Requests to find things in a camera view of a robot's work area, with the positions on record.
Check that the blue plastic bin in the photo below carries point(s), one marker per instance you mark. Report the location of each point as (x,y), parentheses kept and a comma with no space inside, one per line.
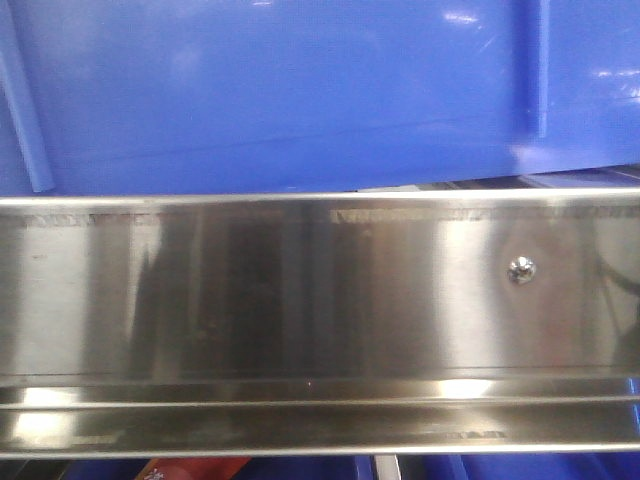
(168,97)

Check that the lower blue bin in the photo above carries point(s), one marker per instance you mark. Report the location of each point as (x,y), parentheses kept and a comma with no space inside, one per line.
(621,465)

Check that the red packaged item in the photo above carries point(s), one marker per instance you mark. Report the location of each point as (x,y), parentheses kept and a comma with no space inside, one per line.
(193,468)

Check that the stainless steel shelf rail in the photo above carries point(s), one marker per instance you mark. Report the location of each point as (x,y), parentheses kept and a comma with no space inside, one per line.
(319,323)

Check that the silver screw on rail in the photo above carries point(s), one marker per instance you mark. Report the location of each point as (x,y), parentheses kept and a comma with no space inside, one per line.
(521,270)

